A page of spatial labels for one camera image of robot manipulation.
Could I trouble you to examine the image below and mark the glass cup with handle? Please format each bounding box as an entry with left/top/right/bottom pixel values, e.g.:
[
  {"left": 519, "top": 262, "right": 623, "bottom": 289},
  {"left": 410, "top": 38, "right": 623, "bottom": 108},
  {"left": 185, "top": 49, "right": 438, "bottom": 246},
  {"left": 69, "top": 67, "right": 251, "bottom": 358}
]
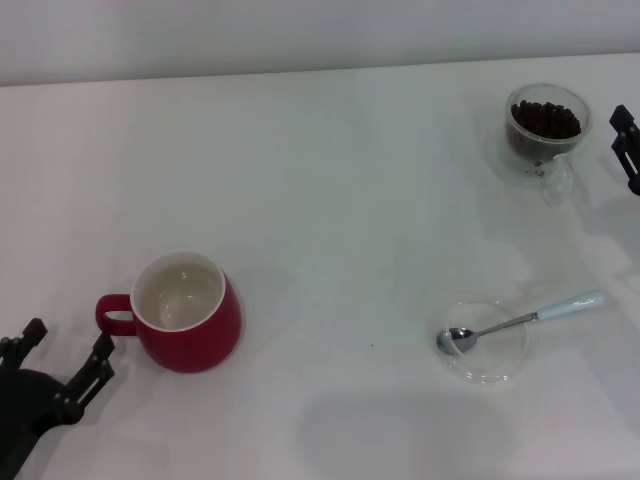
[{"left": 503, "top": 83, "right": 594, "bottom": 207}]

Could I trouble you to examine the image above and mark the clear glass dish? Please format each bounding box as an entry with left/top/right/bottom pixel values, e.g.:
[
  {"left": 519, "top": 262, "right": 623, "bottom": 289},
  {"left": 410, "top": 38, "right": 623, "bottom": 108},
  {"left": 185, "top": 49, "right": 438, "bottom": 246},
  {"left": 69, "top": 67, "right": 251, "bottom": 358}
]
[{"left": 430, "top": 298, "right": 530, "bottom": 386}]

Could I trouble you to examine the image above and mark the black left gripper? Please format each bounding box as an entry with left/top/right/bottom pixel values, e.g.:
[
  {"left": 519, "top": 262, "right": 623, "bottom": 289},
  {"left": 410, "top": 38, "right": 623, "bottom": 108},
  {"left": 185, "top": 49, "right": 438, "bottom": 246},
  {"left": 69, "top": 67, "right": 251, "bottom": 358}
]
[{"left": 0, "top": 318, "right": 117, "bottom": 480}]

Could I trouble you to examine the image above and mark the red ceramic mug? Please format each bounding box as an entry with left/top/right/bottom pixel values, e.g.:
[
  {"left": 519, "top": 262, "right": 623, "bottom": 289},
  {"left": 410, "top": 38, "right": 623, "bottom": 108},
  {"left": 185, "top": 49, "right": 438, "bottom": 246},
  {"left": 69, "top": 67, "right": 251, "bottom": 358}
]
[{"left": 94, "top": 249, "right": 244, "bottom": 374}]

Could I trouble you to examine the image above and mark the metal spoon light-blue handle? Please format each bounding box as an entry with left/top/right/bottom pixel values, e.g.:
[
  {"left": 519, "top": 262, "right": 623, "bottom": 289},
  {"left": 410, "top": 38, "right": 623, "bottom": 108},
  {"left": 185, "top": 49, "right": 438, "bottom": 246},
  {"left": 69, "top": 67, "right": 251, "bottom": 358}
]
[{"left": 435, "top": 288, "right": 607, "bottom": 357}]

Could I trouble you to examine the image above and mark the pile of coffee beans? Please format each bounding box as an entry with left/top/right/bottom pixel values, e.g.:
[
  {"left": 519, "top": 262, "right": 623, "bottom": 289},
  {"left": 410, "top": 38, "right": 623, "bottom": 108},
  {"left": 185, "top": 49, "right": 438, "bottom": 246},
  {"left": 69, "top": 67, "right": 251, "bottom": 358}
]
[{"left": 509, "top": 99, "right": 583, "bottom": 157}]

